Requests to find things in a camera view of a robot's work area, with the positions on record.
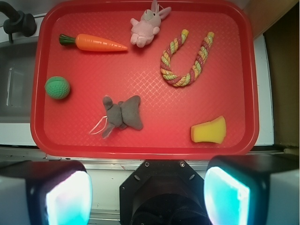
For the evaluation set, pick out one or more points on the orange toy carrot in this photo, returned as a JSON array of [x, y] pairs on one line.
[[92, 43]]

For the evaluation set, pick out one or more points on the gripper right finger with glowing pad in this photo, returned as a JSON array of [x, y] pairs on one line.
[[253, 190]]

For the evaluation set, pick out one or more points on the gray plush elephant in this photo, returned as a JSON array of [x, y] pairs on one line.
[[119, 115]]

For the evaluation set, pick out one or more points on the pink plush bunny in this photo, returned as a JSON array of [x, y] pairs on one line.
[[144, 30]]

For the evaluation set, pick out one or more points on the multicolour rope toy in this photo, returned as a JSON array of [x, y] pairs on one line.
[[181, 66]]

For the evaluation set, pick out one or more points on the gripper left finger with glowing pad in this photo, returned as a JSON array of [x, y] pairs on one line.
[[44, 193]]

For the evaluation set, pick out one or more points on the yellow sponge wedge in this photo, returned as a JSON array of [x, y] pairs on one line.
[[211, 131]]

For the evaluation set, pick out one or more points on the stainless steel sink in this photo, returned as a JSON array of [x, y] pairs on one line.
[[17, 63]]

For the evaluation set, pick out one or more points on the red plastic tray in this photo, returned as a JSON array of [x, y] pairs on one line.
[[226, 87]]

